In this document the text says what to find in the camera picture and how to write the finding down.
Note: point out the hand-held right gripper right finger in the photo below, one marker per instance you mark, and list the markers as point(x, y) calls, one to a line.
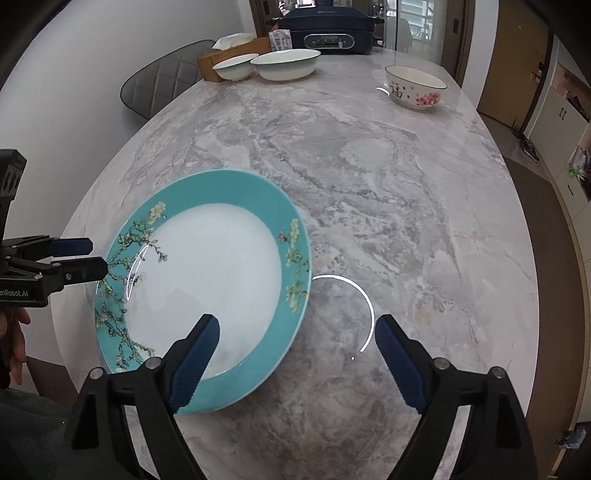
point(399, 364)

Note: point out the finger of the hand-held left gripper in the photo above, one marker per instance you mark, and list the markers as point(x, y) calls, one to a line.
point(71, 247)
point(83, 270)

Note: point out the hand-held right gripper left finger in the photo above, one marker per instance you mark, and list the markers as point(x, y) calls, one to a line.
point(196, 364)

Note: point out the deep teal floral plate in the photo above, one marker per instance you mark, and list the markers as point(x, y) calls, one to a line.
point(207, 277)

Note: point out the small white bowl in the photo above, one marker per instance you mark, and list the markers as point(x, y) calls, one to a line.
point(235, 67)

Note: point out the pink floral bowl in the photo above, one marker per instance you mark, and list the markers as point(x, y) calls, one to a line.
point(415, 90)

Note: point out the large white bowl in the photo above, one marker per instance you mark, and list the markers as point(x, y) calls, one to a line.
point(286, 64)

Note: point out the person's left hand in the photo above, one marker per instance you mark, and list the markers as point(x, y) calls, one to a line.
point(14, 341)

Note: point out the dark grey clothing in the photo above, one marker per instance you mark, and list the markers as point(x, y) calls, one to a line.
point(32, 438)

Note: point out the grey quilted chair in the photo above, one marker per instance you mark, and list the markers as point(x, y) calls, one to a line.
point(166, 78)

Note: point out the blue packet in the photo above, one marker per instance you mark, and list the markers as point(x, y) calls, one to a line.
point(571, 439)

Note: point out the wooden tissue box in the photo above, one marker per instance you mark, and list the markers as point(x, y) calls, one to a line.
point(210, 64)

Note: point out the black sneakers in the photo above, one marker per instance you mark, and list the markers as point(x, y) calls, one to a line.
point(529, 150)

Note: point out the white tissue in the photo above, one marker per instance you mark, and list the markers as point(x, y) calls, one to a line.
point(233, 41)

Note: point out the small milk carton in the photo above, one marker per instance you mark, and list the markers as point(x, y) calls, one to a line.
point(280, 40)

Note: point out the brown sliding glass door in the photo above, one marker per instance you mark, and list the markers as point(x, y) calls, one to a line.
point(261, 18)
point(455, 32)

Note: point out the brown entry door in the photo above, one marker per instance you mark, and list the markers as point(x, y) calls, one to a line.
point(512, 60)

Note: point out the navy electric hot pot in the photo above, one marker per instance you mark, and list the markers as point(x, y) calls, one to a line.
point(332, 32)

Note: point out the white wall cabinet unit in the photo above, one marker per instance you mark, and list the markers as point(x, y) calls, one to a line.
point(568, 161)

